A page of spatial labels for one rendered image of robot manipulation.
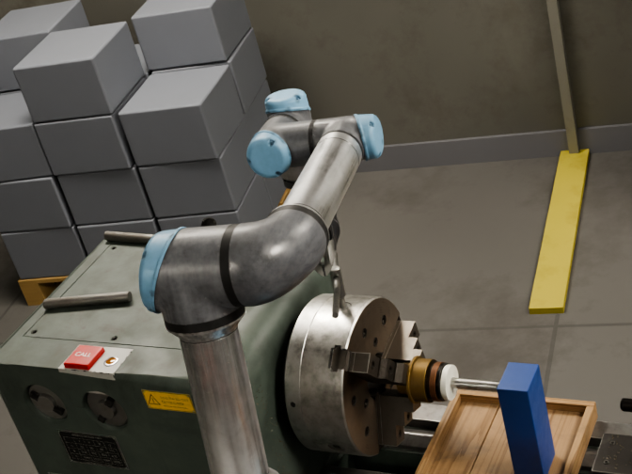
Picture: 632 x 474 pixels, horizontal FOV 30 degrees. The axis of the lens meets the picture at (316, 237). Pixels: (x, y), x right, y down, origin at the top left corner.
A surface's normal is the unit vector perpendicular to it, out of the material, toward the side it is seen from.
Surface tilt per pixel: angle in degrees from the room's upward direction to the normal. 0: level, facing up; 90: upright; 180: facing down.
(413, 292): 0
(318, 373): 51
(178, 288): 76
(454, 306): 0
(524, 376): 0
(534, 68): 90
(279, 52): 90
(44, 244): 90
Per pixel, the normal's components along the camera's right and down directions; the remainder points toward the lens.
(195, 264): -0.33, -0.09
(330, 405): -0.46, 0.25
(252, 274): 0.07, 0.19
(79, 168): -0.25, 0.55
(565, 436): -0.24, -0.83
